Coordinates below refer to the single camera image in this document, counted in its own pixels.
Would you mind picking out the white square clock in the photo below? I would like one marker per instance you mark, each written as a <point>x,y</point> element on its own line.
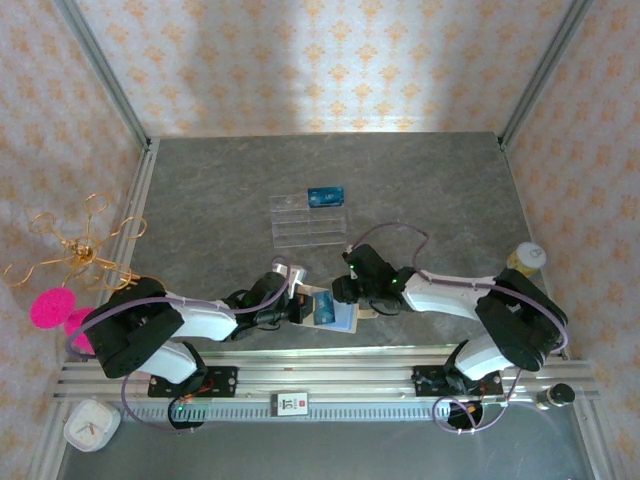
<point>92,425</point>

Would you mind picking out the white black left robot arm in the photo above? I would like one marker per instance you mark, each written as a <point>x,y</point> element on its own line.
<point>205,327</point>

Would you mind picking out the pink fuzzy ball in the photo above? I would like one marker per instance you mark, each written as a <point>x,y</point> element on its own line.
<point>80,325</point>
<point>52,307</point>

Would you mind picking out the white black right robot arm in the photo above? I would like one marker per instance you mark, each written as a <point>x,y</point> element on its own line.
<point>440,302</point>

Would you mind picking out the clear acrylic card stand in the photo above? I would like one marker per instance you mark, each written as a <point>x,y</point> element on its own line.
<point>300,230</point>

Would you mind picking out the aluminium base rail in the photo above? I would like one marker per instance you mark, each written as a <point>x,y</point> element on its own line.
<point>325,372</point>

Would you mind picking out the aluminium side rail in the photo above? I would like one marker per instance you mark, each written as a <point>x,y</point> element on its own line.
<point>141,185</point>

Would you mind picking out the white label tag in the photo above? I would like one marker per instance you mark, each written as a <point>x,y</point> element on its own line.
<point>290,404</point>

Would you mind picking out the blue VIP card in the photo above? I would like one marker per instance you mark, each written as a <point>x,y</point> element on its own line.
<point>326,197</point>
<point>323,307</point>

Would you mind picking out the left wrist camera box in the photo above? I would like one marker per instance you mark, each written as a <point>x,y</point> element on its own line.
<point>289,276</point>

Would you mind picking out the aluminium frame post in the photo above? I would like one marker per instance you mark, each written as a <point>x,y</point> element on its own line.
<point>99,60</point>
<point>548,60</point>

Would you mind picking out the yellow jar white lid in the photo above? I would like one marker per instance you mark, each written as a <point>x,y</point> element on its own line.
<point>527,256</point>

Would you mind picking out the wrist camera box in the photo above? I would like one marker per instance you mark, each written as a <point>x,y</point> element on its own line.
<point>289,276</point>
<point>349,248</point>

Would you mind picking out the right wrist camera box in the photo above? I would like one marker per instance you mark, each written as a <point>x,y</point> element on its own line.
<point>349,248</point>

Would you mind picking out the beige card holder clear sleeves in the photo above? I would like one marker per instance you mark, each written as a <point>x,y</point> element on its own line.
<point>345,320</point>

